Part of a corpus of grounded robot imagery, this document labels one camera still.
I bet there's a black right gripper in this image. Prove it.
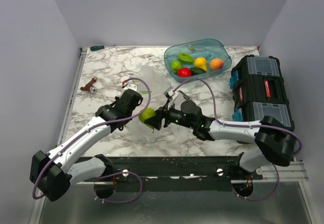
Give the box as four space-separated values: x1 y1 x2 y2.
145 100 195 131

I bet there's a light green fake pear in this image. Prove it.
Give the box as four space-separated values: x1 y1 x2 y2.
138 108 156 132

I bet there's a clear plastic bag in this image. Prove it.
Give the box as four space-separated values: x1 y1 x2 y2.
126 65 171 143

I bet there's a red fake fruit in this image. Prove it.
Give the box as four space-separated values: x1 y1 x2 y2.
177 67 192 78

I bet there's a green fake fruit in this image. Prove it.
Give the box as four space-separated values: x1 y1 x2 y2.
170 60 182 73

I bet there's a dark green fake avocado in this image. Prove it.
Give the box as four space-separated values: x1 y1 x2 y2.
189 67 206 76

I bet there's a green fake starfruit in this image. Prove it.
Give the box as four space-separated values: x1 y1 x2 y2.
178 53 194 64

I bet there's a yellow fake fruit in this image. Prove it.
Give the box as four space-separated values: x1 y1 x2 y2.
194 57 207 71

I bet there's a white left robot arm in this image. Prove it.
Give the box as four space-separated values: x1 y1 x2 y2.
29 89 143 201

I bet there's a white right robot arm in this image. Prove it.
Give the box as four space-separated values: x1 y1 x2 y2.
144 100 296 179

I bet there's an orange fake peach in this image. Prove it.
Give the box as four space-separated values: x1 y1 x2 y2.
210 58 224 70

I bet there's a brown metal-tipped tool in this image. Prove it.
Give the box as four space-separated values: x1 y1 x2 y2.
80 77 97 93

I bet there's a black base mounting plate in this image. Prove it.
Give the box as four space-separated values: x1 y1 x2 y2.
75 154 264 193

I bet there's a teal plastic tray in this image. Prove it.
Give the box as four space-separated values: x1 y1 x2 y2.
164 39 232 82

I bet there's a black tool box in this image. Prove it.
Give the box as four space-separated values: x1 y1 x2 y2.
229 55 295 131

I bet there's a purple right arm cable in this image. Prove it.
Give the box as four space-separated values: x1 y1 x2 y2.
172 78 302 201

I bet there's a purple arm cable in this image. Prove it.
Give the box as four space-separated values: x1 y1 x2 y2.
172 78 302 201
32 77 152 204

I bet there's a green handled screwdriver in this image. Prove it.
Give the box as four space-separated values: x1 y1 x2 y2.
90 45 114 51

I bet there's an aluminium side rail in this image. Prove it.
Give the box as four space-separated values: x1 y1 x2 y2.
56 48 88 146

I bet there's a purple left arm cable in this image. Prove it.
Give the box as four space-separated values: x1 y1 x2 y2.
32 77 152 204

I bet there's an aluminium front rail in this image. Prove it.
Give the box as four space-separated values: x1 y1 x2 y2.
40 162 309 184

